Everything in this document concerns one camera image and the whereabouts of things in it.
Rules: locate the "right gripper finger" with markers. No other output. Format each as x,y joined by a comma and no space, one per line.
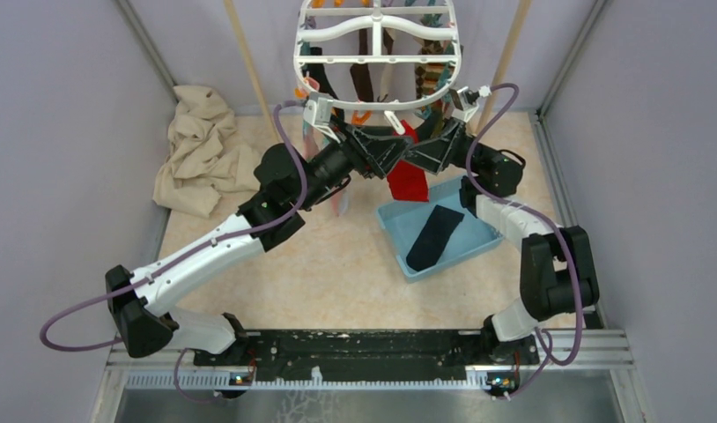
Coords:
461,127
435,156

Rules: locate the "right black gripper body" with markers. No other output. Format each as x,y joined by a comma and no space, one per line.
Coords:
479,152

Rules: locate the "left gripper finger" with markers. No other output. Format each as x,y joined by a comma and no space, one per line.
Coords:
378,155
348,130

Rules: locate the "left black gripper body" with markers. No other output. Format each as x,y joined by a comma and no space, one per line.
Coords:
337,161

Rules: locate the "white hanger clip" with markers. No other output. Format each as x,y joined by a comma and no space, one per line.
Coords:
394,122

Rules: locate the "red sock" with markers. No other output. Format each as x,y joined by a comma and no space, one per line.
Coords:
408,183

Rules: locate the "white round clip hanger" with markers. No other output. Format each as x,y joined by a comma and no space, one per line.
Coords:
334,26

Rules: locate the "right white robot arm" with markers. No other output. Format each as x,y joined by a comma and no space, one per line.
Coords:
557,271

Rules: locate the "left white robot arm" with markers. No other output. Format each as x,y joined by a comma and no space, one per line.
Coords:
144,302

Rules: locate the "orange hanger clip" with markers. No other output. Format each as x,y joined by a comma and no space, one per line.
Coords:
360,117

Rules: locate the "grey sock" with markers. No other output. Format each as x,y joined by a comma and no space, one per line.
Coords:
438,125

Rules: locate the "pink patterned sock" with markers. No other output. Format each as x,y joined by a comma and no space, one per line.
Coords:
340,202
308,133

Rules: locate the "dark brown sock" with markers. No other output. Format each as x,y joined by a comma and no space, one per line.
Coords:
360,73

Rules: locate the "argyle patterned sock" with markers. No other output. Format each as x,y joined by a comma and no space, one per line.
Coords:
431,76

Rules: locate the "light blue plastic basket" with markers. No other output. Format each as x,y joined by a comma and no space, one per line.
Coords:
403,221

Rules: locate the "black sock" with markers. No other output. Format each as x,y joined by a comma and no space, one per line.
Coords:
317,72

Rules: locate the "dark navy sock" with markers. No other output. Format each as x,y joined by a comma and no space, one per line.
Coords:
431,242

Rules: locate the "beige crumpled cloth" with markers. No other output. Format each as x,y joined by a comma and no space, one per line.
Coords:
204,160

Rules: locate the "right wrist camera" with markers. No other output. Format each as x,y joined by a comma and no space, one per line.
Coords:
465,101

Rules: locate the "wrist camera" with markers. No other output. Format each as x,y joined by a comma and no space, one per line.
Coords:
320,114
465,101

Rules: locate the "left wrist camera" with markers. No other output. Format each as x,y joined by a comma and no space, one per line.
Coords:
320,114

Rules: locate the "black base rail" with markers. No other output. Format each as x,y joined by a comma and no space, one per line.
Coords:
361,355

